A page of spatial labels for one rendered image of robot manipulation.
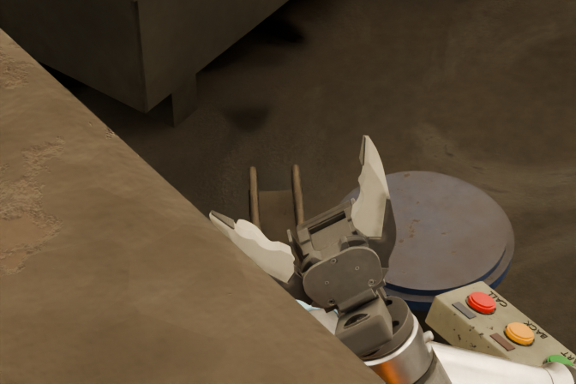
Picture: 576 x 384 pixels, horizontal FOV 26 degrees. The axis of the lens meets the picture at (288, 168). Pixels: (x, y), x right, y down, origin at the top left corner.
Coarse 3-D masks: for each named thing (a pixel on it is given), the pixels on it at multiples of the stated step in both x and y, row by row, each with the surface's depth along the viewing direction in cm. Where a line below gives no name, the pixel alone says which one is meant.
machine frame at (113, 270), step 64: (0, 64) 34; (0, 128) 32; (64, 128) 32; (0, 192) 30; (64, 192) 30; (128, 192) 30; (0, 256) 28; (64, 256) 28; (128, 256) 28; (192, 256) 28; (0, 320) 27; (64, 320) 27; (128, 320) 27; (192, 320) 27; (256, 320) 27
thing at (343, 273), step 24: (336, 216) 115; (312, 240) 114; (336, 240) 112; (360, 240) 111; (312, 264) 111; (336, 264) 110; (360, 264) 110; (312, 288) 111; (336, 288) 111; (360, 288) 111; (408, 312) 116
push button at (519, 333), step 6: (510, 324) 177; (516, 324) 177; (522, 324) 177; (510, 330) 176; (516, 330) 176; (522, 330) 176; (528, 330) 176; (510, 336) 175; (516, 336) 175; (522, 336) 175; (528, 336) 175; (522, 342) 175; (528, 342) 175
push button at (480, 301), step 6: (474, 294) 181; (480, 294) 181; (486, 294) 182; (468, 300) 180; (474, 300) 179; (480, 300) 180; (486, 300) 180; (492, 300) 181; (474, 306) 179; (480, 306) 179; (486, 306) 179; (492, 306) 180; (486, 312) 179
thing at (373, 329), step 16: (368, 304) 114; (384, 304) 113; (352, 320) 105; (368, 320) 104; (384, 320) 104; (336, 336) 104; (352, 336) 104; (368, 336) 104; (384, 336) 104; (368, 352) 105
